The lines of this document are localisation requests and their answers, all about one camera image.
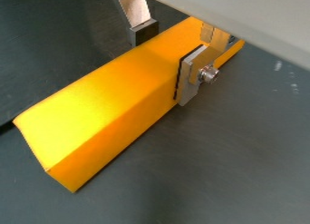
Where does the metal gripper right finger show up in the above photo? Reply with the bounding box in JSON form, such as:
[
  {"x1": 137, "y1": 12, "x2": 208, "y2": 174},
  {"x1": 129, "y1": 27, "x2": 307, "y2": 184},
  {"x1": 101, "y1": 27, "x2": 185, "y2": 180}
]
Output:
[{"x1": 173, "y1": 23, "x2": 235, "y2": 106}]

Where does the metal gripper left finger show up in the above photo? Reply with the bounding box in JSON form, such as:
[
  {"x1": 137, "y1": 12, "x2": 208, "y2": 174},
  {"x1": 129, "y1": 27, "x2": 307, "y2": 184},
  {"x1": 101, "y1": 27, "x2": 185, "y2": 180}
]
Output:
[{"x1": 112, "y1": 0, "x2": 159, "y2": 47}]

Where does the long yellow block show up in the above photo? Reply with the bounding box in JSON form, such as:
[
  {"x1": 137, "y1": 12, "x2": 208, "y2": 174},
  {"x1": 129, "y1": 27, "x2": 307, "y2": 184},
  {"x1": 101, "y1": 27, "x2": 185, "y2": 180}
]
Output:
[{"x1": 13, "y1": 17, "x2": 244, "y2": 191}]

